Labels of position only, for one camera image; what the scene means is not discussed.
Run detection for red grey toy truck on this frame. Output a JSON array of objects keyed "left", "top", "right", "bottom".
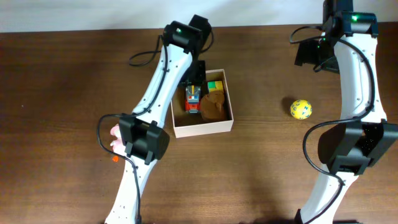
[{"left": 185, "top": 85, "right": 201, "bottom": 113}]

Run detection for multicolour puzzle cube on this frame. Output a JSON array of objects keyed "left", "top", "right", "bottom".
[{"left": 207, "top": 80, "right": 224, "bottom": 93}]

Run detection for brown plush toy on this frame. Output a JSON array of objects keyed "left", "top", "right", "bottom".
[{"left": 200, "top": 90, "right": 227, "bottom": 122}]

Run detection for yellow ball blue letters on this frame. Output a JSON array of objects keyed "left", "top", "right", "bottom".
[{"left": 290, "top": 100, "right": 312, "bottom": 119}]

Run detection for pink white duck toy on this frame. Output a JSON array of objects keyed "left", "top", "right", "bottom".
[{"left": 110, "top": 124, "right": 124, "bottom": 154}]

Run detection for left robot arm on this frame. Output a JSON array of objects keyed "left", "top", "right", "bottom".
[{"left": 104, "top": 15, "right": 213, "bottom": 224}]

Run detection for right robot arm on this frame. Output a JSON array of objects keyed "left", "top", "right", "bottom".
[{"left": 294, "top": 0, "right": 397, "bottom": 223}]

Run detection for white open cardboard box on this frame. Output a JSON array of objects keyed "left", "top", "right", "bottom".
[{"left": 170, "top": 69, "right": 234, "bottom": 138}]

